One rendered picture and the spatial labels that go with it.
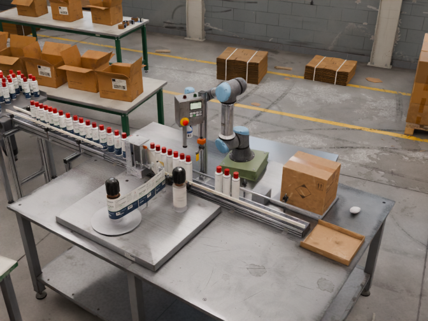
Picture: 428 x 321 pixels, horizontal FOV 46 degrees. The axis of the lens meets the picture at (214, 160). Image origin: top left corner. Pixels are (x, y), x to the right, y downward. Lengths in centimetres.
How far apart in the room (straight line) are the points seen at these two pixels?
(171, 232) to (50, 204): 89
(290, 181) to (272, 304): 89
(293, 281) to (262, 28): 645
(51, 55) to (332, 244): 367
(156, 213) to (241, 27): 612
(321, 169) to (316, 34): 550
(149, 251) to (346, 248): 115
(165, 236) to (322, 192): 100
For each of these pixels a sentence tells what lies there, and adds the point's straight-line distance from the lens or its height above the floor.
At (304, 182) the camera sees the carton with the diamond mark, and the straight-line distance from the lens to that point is 325.
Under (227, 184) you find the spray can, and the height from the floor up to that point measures 99.
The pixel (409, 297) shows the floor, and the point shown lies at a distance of 418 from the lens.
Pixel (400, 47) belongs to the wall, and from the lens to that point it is 845.
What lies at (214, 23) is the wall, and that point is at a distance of 916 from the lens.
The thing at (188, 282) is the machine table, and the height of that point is 83.
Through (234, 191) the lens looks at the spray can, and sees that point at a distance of 329.
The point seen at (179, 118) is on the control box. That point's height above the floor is 135.
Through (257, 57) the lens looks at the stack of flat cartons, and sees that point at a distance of 754.
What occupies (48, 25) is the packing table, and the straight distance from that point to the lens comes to 770.
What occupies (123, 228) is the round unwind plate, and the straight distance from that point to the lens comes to 313.
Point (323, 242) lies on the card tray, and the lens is 315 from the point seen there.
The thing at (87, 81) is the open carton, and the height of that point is 89.
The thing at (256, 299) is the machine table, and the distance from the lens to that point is 276.
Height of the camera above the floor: 281
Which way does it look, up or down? 31 degrees down
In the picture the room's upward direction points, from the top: straight up
